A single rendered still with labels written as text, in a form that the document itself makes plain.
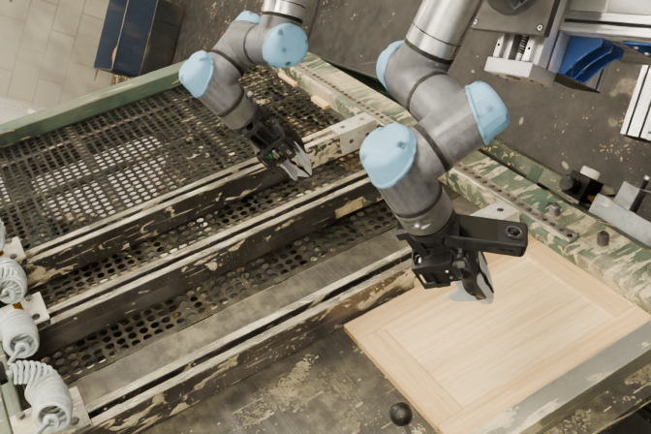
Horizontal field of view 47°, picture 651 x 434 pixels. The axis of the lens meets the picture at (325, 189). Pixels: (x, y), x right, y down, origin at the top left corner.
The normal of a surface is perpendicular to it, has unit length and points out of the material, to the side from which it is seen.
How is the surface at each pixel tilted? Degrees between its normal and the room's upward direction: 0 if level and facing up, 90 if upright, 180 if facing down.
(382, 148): 32
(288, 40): 90
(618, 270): 54
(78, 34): 90
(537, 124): 0
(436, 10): 26
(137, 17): 90
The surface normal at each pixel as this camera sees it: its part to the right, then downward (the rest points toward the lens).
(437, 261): -0.47, -0.65
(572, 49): -0.78, -0.18
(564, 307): -0.14, -0.83
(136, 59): 0.58, 0.17
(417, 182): 0.35, 0.49
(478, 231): 0.01, -0.67
